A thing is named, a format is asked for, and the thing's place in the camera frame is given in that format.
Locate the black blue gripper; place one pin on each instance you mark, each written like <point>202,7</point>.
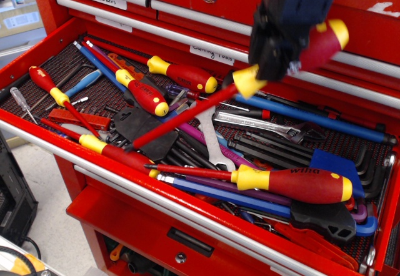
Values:
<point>280,32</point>

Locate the large red yellow screwdriver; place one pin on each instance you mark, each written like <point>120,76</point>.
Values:
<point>325,39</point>

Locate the white Cutting Tools label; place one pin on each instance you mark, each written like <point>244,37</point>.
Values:
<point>212,55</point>

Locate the long blue sleeved hex key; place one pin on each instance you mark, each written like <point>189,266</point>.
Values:
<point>312,116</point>

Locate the chrome adjustable wrench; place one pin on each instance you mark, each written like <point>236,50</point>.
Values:
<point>294,133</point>

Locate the red yellow screwdriver top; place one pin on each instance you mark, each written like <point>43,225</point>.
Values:
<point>193,78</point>

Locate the silver open-end wrench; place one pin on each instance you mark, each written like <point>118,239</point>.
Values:
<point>216,156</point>

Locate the open red drawer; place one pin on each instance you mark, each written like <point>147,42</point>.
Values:
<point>188,224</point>

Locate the blue plastic hex key holder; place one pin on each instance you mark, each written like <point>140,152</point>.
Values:
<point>344,167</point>

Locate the red yellow Wiha screwdriver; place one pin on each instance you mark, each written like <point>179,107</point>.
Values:
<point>309,185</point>

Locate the red yellow screwdriver middle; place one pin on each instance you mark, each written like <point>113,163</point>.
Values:
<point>149,98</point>

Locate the long purple hex key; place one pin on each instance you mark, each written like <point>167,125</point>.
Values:
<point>359,216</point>

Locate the black plastic hex key holder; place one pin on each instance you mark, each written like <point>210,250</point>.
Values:
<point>132,123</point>

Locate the long blue hex key back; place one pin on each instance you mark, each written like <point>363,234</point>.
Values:
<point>97,63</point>

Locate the red yellow screwdriver front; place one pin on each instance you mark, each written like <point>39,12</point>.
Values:
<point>133,160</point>

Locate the small red yellow screwdriver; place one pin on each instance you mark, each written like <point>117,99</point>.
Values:
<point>42,79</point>

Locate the black box on floor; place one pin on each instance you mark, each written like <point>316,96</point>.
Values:
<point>18,205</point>

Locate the purple handled tool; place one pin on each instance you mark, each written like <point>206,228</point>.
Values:
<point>198,135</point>

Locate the blue grey handled tool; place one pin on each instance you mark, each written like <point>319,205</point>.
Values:
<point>85,82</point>

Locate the clear handle tester screwdriver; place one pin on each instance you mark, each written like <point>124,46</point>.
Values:
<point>21,101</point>

